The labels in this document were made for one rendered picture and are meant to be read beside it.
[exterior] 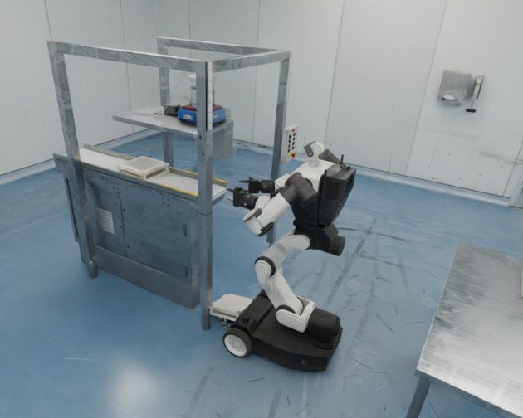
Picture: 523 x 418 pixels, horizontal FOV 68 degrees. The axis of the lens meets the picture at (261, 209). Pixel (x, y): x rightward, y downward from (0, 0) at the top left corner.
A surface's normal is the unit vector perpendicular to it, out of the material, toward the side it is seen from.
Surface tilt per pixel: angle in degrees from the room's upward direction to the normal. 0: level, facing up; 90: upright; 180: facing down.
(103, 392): 0
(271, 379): 0
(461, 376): 0
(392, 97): 90
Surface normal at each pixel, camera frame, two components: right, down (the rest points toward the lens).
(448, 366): 0.06, -0.89
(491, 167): -0.46, 0.38
